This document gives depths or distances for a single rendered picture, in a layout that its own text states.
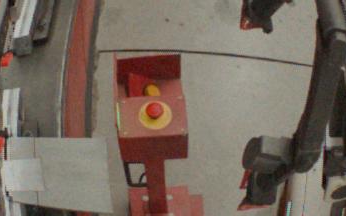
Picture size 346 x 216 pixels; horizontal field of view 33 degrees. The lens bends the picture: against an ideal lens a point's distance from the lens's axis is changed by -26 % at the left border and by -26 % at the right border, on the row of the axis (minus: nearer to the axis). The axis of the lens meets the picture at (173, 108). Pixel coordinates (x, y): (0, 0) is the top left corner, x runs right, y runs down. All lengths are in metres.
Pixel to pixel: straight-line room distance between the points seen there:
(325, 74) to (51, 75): 0.92
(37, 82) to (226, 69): 1.20
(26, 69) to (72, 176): 0.43
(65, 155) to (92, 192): 0.10
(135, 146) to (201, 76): 1.02
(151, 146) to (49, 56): 0.35
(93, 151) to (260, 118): 1.29
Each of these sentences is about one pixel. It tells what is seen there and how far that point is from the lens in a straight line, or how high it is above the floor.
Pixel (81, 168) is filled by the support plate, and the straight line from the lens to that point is 1.44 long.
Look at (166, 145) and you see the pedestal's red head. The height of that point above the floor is 0.73.
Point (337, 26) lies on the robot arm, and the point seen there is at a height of 1.63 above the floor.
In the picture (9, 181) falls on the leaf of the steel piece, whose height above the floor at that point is 1.00.
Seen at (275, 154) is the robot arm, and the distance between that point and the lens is 1.21.
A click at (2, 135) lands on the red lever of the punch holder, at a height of 1.27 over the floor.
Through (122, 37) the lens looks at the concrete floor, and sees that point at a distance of 2.86.
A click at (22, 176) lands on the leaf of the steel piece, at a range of 1.45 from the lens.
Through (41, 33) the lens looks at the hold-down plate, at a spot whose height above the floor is 0.90.
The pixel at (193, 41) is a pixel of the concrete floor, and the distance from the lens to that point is 2.84.
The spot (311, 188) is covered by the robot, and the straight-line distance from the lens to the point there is 2.23.
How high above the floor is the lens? 2.27
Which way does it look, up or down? 58 degrees down
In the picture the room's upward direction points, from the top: 1 degrees counter-clockwise
